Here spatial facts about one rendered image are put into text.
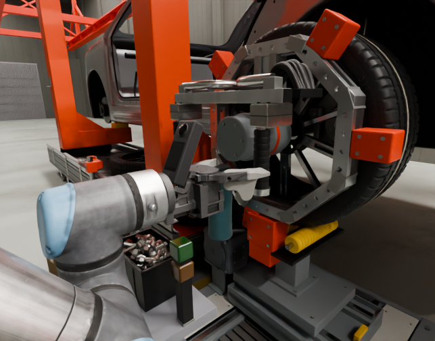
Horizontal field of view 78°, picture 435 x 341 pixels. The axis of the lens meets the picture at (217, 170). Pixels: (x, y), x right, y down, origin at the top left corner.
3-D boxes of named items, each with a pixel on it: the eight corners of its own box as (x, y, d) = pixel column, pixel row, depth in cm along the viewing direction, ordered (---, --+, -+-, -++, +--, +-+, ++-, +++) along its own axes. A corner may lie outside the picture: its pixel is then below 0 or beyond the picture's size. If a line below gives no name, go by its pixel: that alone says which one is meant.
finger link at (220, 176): (244, 176, 52) (199, 178, 51) (244, 168, 51) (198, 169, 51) (248, 183, 47) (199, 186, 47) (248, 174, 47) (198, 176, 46)
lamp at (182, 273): (195, 277, 62) (194, 261, 61) (180, 284, 59) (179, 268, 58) (185, 268, 65) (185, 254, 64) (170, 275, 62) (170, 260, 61)
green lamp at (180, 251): (194, 257, 60) (193, 241, 59) (178, 264, 58) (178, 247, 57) (184, 249, 63) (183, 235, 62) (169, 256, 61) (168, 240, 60)
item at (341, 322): (381, 327, 106) (384, 306, 104) (335, 389, 84) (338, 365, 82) (278, 268, 143) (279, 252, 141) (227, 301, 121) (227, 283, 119)
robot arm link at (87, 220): (39, 248, 39) (26, 183, 37) (123, 223, 47) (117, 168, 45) (51, 279, 32) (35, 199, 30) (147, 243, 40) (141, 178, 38)
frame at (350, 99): (350, 237, 76) (376, 23, 62) (339, 245, 72) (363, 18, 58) (222, 191, 116) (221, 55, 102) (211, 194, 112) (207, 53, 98)
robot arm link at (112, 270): (68, 369, 34) (52, 284, 31) (65, 311, 44) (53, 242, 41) (142, 336, 39) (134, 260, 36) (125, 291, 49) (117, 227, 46)
